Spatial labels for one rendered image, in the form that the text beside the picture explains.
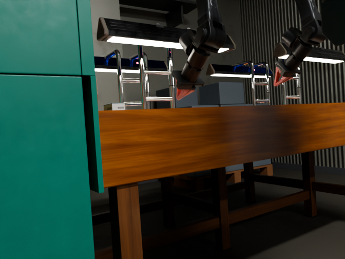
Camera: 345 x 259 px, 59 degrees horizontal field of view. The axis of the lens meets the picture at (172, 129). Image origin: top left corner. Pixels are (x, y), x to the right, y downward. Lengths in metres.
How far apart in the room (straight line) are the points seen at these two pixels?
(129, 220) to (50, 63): 0.42
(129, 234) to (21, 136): 0.36
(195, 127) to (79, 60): 0.37
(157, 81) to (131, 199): 3.36
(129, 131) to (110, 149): 0.07
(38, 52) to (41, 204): 0.30
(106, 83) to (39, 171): 2.44
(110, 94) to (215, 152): 2.24
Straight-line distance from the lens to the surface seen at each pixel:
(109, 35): 1.12
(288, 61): 1.30
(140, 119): 0.79
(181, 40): 1.03
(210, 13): 0.97
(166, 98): 1.40
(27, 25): 0.70
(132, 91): 3.90
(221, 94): 3.50
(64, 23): 0.72
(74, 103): 0.69
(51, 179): 0.68
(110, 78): 3.09
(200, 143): 0.89
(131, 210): 0.81
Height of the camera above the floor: 0.72
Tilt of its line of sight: 1 degrees down
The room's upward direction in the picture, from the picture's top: 4 degrees counter-clockwise
